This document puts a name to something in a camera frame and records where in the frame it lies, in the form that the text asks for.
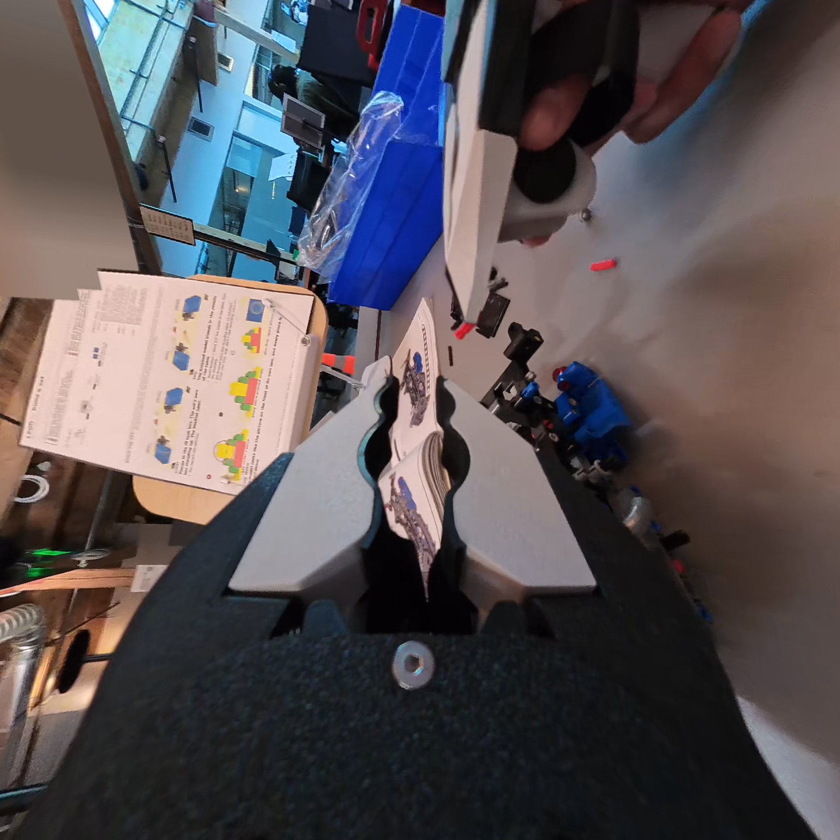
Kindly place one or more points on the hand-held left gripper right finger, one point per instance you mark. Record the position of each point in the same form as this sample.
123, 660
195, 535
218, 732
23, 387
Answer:
518, 525

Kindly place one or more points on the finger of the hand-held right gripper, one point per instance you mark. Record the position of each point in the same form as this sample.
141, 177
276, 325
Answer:
476, 210

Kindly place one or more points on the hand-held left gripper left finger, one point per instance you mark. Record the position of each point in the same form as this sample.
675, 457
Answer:
308, 525

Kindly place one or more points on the red lego pin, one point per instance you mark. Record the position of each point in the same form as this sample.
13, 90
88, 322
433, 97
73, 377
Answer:
604, 264
464, 330

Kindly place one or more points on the black blue lego model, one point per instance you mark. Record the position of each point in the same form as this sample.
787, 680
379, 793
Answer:
590, 413

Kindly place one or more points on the lego instruction booklet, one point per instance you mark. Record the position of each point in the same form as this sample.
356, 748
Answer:
417, 387

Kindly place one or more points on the black square lego tile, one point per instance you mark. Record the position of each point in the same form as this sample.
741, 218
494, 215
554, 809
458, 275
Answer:
495, 315

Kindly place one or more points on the person's right hand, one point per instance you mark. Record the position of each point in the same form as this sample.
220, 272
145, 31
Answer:
689, 65

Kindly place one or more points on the blue plastic bin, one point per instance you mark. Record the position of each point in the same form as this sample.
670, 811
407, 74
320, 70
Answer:
420, 164

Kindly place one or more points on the clear plastic bag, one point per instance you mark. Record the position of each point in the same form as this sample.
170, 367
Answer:
341, 197

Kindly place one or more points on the orange object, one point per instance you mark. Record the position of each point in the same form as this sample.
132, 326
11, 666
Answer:
338, 363

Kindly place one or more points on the printed instruction sheet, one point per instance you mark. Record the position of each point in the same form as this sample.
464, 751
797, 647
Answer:
164, 367

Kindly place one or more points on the silver flexible duct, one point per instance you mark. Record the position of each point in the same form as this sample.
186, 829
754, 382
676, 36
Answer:
19, 656

